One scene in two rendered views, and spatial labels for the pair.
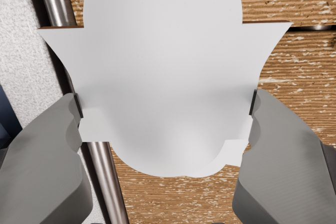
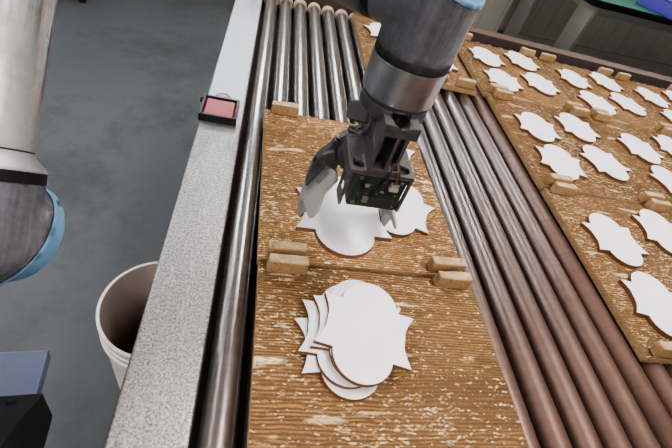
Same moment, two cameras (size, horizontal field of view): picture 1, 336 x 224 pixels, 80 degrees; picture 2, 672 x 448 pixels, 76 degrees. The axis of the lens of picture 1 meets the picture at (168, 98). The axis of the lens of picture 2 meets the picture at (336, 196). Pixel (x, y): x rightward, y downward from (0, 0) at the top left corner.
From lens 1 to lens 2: 57 cm
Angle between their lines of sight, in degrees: 79
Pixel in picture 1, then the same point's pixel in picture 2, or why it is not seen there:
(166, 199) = not seen: outside the picture
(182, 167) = (355, 248)
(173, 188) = not seen: outside the picture
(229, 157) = (394, 353)
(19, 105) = (153, 321)
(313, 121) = (460, 348)
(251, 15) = (374, 261)
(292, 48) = (408, 283)
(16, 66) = (179, 283)
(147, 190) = not seen: outside the picture
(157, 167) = (341, 246)
